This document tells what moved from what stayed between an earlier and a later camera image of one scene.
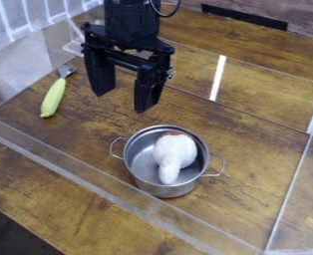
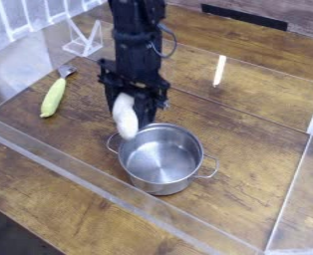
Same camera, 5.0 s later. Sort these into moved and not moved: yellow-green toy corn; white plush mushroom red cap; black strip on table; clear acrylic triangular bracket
Moved: white plush mushroom red cap
Not moved: black strip on table; clear acrylic triangular bracket; yellow-green toy corn
